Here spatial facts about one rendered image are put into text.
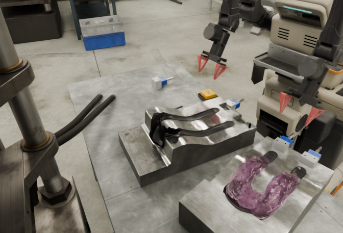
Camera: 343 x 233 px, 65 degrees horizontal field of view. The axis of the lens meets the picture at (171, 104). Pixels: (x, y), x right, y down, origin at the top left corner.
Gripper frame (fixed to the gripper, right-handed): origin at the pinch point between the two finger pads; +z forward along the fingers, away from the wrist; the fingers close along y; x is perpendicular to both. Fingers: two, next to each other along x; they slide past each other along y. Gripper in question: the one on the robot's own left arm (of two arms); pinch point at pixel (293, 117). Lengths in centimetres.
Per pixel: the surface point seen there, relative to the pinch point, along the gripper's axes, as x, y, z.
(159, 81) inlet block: 2, -73, 16
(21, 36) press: 30, -435, 84
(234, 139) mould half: -5.9, -14.2, 17.2
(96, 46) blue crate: 102, -335, 55
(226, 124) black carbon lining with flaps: -3.6, -21.3, 14.5
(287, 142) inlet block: 5.1, 0.6, 10.3
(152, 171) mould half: -35, -22, 33
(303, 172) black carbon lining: 1.3, 11.1, 15.6
